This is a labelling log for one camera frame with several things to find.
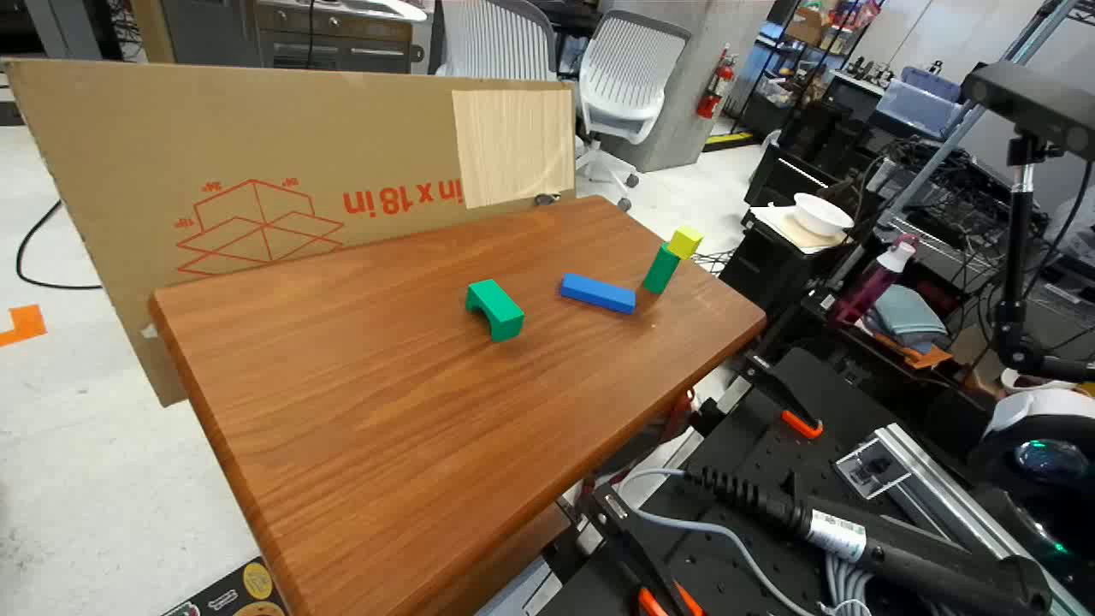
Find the plywood board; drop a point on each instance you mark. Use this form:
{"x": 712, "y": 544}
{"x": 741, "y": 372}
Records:
{"x": 172, "y": 147}

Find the black perforated mounting board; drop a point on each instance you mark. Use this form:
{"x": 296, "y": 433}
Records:
{"x": 799, "y": 480}

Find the teal cloth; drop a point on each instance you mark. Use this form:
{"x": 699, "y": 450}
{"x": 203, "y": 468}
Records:
{"x": 909, "y": 312}

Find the brown wooden table board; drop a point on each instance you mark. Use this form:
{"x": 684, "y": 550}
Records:
{"x": 398, "y": 456}

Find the yellow cube block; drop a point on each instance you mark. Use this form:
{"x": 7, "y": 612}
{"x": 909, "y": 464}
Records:
{"x": 684, "y": 243}

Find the white bowl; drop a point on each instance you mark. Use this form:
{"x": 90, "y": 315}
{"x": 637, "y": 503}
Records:
{"x": 823, "y": 214}

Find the white mesh chair back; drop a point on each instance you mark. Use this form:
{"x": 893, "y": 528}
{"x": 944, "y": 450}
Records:
{"x": 496, "y": 40}

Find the black stereo camera bar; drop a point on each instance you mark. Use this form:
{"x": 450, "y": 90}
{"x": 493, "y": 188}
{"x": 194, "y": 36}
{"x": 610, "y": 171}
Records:
{"x": 1029, "y": 101}

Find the blue storage crate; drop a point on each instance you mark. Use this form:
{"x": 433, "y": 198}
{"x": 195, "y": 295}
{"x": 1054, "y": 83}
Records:
{"x": 920, "y": 101}

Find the black sheet with gold circles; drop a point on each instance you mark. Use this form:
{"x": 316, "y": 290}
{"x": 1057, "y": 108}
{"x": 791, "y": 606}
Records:
{"x": 235, "y": 591}

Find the black white marker tag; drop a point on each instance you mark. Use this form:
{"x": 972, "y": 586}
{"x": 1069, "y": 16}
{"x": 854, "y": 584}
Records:
{"x": 872, "y": 469}

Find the silver aluminium rail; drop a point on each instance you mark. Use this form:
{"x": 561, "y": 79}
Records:
{"x": 968, "y": 502}

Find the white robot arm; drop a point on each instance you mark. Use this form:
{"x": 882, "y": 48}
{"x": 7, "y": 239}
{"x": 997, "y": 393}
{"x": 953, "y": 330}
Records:
{"x": 1044, "y": 429}

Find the dark bottle with white cap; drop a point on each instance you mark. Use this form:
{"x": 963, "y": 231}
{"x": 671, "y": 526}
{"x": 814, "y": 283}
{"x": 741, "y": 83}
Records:
{"x": 871, "y": 286}

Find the blue rectangular block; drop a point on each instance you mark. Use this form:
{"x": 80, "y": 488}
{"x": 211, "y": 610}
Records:
{"x": 595, "y": 292}

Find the small green block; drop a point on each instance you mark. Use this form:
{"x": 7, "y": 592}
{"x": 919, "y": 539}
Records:
{"x": 661, "y": 275}

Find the green rectangular block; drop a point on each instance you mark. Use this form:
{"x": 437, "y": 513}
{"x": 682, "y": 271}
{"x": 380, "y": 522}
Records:
{"x": 493, "y": 303}

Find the red fire extinguisher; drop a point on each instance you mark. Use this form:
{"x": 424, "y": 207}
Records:
{"x": 716, "y": 83}

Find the black camera stand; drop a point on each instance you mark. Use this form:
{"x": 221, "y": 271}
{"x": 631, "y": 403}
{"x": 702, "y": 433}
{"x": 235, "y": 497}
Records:
{"x": 1013, "y": 262}

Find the grey white office chair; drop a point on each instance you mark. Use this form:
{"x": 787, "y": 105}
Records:
{"x": 623, "y": 79}

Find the grey metal cabinet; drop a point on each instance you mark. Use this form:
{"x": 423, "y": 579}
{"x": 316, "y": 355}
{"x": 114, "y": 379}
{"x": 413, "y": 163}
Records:
{"x": 296, "y": 32}

